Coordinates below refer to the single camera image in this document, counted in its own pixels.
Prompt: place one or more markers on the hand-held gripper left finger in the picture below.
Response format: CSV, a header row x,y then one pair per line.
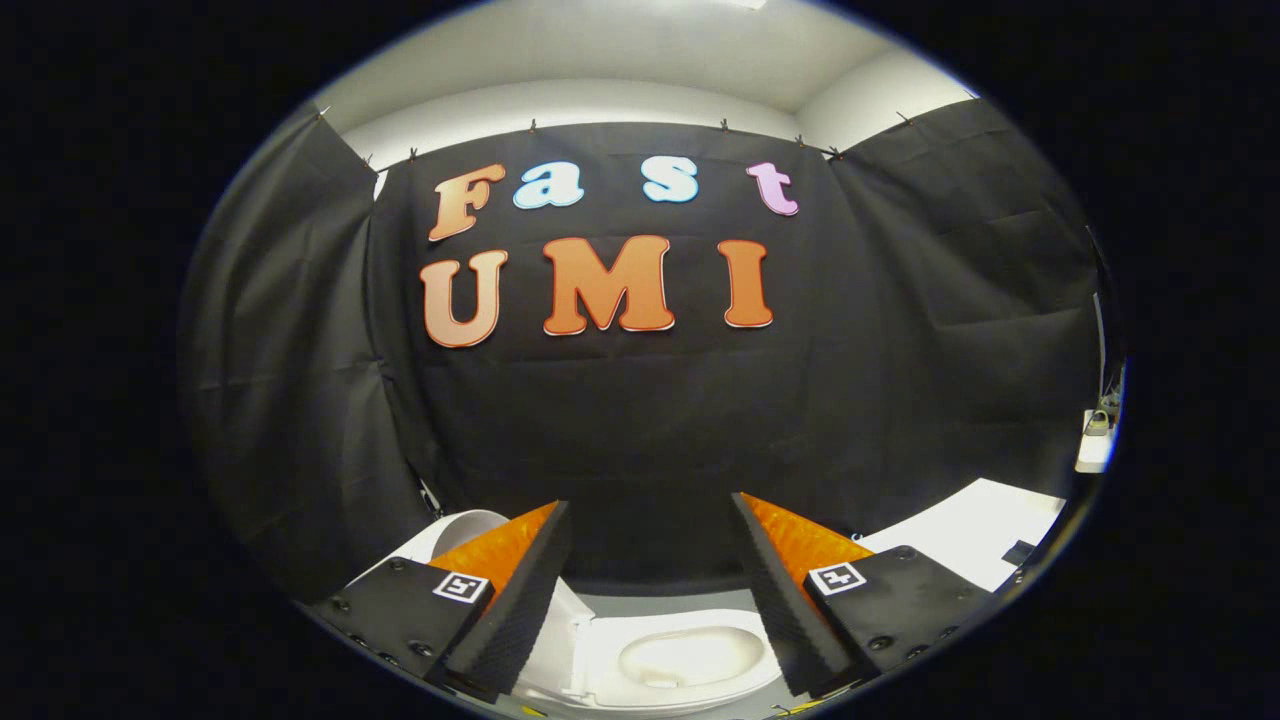
x,y
520,610

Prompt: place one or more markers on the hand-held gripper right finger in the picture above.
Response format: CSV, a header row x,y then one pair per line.
x,y
785,610

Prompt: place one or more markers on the white toilet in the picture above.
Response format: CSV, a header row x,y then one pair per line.
x,y
640,692

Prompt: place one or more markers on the white drawer cabinet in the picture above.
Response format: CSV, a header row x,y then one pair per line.
x,y
960,525

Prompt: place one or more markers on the black backdrop cloth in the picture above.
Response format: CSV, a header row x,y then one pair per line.
x,y
640,430

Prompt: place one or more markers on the black striped pad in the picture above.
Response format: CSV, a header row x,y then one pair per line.
x,y
1019,553

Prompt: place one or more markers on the white side shelf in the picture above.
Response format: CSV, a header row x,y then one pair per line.
x,y
1092,452

